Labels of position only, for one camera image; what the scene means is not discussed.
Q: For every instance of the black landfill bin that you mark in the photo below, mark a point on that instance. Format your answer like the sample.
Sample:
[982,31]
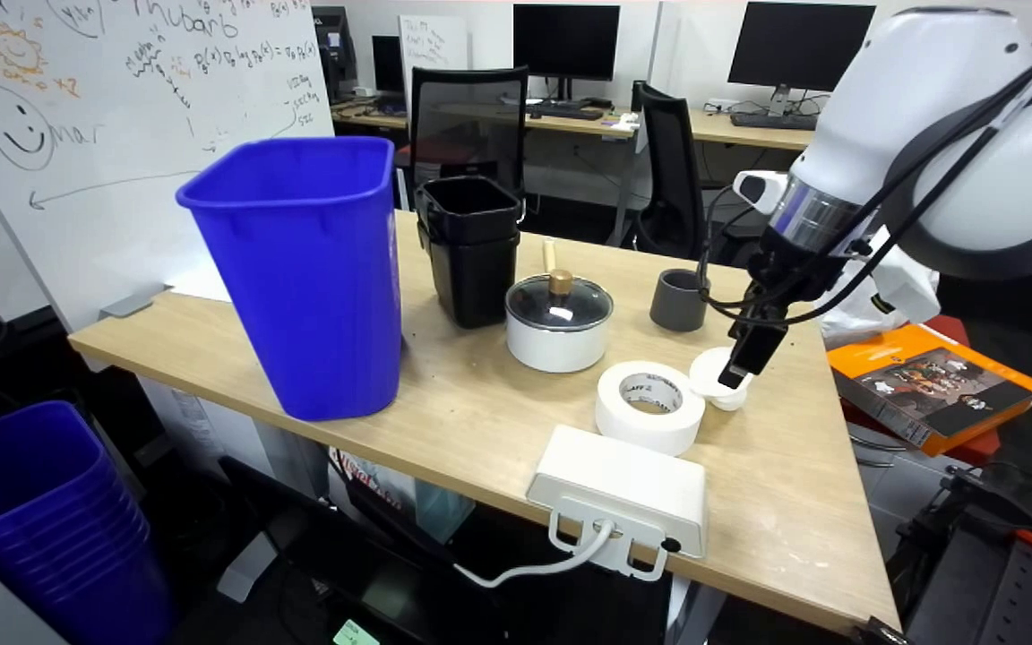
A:
[470,278]

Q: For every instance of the white pot with glass lid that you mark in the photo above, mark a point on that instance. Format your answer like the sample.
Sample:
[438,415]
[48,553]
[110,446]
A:
[556,344]

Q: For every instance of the black solid-back office chair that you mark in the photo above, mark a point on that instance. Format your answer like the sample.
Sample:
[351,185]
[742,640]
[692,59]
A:
[673,182]

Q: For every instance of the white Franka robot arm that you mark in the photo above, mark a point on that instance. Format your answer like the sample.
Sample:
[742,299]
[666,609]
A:
[935,93]

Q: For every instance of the black mesh office chair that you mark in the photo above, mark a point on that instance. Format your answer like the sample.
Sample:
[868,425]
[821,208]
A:
[466,121]

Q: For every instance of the black keyboard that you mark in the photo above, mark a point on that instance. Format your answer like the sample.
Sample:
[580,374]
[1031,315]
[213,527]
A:
[568,109]
[773,121]

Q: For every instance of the black metal mount frame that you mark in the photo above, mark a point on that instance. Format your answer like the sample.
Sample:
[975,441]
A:
[996,595]

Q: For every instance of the orange book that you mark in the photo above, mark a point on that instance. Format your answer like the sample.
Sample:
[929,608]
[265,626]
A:
[935,388]

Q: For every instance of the small dark monitor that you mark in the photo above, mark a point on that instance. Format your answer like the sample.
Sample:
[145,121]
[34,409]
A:
[388,62]

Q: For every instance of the stack of blue bins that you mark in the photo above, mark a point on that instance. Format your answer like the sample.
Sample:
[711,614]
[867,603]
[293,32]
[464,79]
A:
[34,512]

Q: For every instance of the grey whiteboard eraser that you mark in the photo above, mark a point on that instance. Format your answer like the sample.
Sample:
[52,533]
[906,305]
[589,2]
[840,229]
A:
[134,302]

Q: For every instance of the white power socket box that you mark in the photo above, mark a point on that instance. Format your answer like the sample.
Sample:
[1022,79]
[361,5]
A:
[626,485]

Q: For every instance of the black monitor on silver stand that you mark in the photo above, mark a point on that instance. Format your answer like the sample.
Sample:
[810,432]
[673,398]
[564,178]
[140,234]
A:
[790,43]

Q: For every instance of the black computer monitor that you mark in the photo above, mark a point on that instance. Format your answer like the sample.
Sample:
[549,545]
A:
[564,41]

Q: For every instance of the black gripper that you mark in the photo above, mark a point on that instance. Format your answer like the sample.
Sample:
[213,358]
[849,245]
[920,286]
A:
[798,282]

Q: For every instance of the small white plastic bottle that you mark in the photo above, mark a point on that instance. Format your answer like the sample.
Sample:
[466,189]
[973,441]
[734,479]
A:
[708,377]

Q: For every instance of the long wooden office desk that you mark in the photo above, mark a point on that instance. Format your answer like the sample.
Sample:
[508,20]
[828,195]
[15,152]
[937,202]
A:
[611,125]

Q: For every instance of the blue paper recycling bin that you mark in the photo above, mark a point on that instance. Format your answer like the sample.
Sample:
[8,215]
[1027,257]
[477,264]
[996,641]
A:
[303,299]

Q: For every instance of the small white note board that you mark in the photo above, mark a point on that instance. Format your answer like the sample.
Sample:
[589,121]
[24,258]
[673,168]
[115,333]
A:
[433,41]

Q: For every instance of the grey cup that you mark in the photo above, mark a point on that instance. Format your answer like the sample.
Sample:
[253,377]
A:
[675,309]

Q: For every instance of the white tape roll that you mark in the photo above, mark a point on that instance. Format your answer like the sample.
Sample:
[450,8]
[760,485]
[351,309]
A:
[616,418]

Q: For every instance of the whiteboard with smiley drawing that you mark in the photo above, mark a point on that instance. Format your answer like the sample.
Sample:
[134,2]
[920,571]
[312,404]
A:
[88,182]

